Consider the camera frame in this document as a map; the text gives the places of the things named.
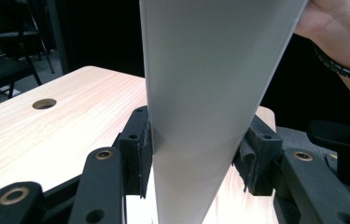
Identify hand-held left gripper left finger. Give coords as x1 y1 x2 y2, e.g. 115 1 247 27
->
118 105 153 200

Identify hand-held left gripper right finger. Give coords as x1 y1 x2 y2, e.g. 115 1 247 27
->
231 115 284 197

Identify white desk lamp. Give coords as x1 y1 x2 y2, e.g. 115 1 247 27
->
125 0 309 224

